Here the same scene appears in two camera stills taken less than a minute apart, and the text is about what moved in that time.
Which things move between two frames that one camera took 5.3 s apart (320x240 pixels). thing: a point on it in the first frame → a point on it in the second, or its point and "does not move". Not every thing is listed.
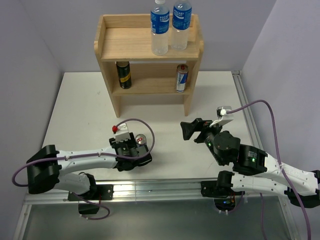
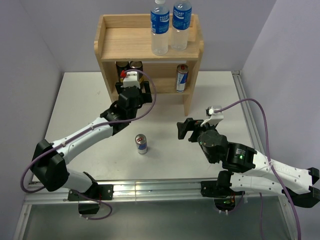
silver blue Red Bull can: x=181 y=77 does not move
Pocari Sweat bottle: x=182 y=14 does not move
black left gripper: x=131 y=141 → x=145 y=97
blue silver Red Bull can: x=140 y=139 does not move
